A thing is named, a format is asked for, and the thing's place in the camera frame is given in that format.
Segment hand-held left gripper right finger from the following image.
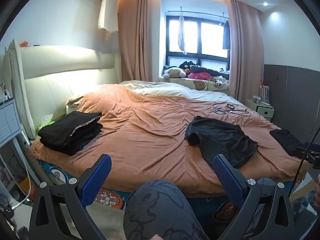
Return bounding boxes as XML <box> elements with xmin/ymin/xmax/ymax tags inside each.
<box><xmin>212</xmin><ymin>154</ymin><xmax>304</xmax><ymax>240</ymax></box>

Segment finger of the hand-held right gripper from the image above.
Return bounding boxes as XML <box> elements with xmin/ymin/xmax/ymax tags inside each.
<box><xmin>294</xmin><ymin>142</ymin><xmax>320</xmax><ymax>169</ymax></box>

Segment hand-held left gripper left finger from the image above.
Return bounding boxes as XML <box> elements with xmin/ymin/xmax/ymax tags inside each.
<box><xmin>29</xmin><ymin>154</ymin><xmax>112</xmax><ymax>240</ymax></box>

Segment black pants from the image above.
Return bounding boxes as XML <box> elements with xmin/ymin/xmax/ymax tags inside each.
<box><xmin>184</xmin><ymin>116</ymin><xmax>259</xmax><ymax>170</ymax></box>

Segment flat folded black garment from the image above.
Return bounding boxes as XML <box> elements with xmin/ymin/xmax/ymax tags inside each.
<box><xmin>269</xmin><ymin>129</ymin><xmax>304</xmax><ymax>158</ymax></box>

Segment folded black clothes stack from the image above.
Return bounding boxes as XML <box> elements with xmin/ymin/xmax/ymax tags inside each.
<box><xmin>37</xmin><ymin>110</ymin><xmax>103</xmax><ymax>156</ymax></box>

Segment white nightstand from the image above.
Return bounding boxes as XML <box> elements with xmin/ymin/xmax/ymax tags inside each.
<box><xmin>245</xmin><ymin>97</ymin><xmax>275</xmax><ymax>123</ymax></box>

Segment person's grey patterned leg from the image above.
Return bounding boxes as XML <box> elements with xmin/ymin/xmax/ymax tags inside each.
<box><xmin>124</xmin><ymin>179</ymin><xmax>210</xmax><ymax>240</ymax></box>

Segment orange blanket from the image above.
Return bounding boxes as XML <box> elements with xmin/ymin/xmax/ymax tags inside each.
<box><xmin>30</xmin><ymin>84</ymin><xmax>308</xmax><ymax>198</ymax></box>

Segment green cloth item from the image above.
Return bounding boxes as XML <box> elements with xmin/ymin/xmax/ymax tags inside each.
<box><xmin>37</xmin><ymin>120</ymin><xmax>55</xmax><ymax>132</ymax></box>

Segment cream duvet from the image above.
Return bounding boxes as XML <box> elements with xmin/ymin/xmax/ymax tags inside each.
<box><xmin>66</xmin><ymin>80</ymin><xmax>245</xmax><ymax>110</ymax></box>

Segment bear printed cushion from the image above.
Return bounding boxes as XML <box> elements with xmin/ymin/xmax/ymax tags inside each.
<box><xmin>158</xmin><ymin>76</ymin><xmax>230</xmax><ymax>92</ymax></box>

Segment pink plush cloth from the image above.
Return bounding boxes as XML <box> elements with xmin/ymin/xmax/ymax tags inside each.
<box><xmin>187</xmin><ymin>72</ymin><xmax>212</xmax><ymax>81</ymax></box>

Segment grey bedside cabinet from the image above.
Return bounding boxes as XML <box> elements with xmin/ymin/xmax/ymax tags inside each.
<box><xmin>0</xmin><ymin>97</ymin><xmax>22</xmax><ymax>147</ymax></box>

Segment dark clothing pile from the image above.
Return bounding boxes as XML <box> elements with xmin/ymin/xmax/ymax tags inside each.
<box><xmin>190</xmin><ymin>65</ymin><xmax>230</xmax><ymax>77</ymax></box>

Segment beige teddy bear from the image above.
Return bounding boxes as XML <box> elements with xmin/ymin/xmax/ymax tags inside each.
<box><xmin>161</xmin><ymin>67</ymin><xmax>187</xmax><ymax>79</ymax></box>

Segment pink curtain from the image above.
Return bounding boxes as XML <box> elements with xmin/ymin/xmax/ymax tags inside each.
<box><xmin>117</xmin><ymin>0</ymin><xmax>167</xmax><ymax>83</ymax></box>
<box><xmin>226</xmin><ymin>0</ymin><xmax>265</xmax><ymax>105</ymax></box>

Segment cream padded headboard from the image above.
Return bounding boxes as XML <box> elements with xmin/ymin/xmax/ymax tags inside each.
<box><xmin>2</xmin><ymin>40</ymin><xmax>123</xmax><ymax>140</ymax></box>

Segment hanging dark garment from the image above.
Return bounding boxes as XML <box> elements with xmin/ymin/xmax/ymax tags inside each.
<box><xmin>222</xmin><ymin>21</ymin><xmax>232</xmax><ymax>50</ymax></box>

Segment black framed window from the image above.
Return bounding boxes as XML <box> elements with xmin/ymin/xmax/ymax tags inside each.
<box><xmin>165</xmin><ymin>15</ymin><xmax>230</xmax><ymax>72</ymax></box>

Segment hanging white cloth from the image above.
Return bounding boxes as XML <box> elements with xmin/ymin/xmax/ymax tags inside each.
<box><xmin>98</xmin><ymin>0</ymin><xmax>119</xmax><ymax>40</ymax></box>

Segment tangled black cable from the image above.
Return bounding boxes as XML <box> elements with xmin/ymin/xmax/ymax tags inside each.
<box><xmin>212</xmin><ymin>102</ymin><xmax>252</xmax><ymax>117</ymax></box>

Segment white cable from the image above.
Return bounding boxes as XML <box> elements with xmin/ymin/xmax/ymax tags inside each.
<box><xmin>0</xmin><ymin>152</ymin><xmax>33</xmax><ymax>209</ymax></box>

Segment white wire rack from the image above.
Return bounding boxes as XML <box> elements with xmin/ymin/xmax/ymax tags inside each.
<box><xmin>259</xmin><ymin>80</ymin><xmax>272</xmax><ymax>105</ymax></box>

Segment metal clothes rail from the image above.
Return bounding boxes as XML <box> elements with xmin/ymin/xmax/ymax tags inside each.
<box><xmin>167</xmin><ymin>9</ymin><xmax>229</xmax><ymax>20</ymax></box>

